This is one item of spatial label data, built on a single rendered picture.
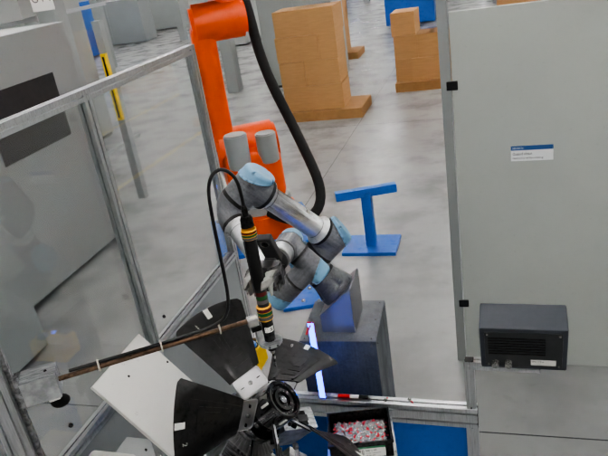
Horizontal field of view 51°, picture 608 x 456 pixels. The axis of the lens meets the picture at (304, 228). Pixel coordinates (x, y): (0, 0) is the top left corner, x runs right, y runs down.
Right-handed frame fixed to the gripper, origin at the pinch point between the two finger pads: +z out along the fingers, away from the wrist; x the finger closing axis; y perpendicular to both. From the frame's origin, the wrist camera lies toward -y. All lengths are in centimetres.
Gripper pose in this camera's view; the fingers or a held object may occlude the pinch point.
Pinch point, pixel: (253, 285)
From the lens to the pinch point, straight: 177.1
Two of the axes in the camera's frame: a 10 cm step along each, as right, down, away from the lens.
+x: -9.5, 0.2, 3.1
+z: -2.8, 4.2, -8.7
